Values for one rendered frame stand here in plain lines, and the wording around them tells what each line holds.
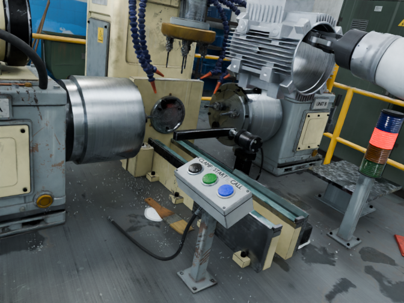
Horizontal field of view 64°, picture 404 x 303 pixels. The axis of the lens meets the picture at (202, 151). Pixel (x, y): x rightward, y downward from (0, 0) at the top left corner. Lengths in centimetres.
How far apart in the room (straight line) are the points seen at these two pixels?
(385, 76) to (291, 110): 73
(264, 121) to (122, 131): 57
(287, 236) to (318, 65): 44
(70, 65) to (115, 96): 429
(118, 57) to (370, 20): 345
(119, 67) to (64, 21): 499
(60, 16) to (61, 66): 125
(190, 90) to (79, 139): 53
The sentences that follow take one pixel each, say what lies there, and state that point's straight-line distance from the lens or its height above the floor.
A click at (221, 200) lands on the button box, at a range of 60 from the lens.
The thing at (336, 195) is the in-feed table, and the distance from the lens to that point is 132.
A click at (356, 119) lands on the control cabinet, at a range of 421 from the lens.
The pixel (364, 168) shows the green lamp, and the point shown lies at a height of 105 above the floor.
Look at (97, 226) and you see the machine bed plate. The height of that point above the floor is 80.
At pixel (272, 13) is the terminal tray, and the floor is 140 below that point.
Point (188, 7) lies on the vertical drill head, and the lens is 109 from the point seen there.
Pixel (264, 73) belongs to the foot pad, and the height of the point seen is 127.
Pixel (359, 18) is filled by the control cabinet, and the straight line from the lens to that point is 438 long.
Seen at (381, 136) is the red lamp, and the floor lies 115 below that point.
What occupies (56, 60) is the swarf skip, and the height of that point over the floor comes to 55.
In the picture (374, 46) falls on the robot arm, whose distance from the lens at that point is 67.
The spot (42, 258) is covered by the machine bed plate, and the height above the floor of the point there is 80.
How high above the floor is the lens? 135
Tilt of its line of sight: 21 degrees down
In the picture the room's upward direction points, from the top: 10 degrees clockwise
